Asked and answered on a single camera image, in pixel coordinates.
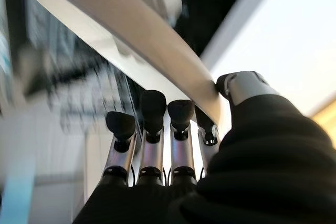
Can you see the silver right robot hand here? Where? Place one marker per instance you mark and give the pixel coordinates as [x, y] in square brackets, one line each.
[262, 155]

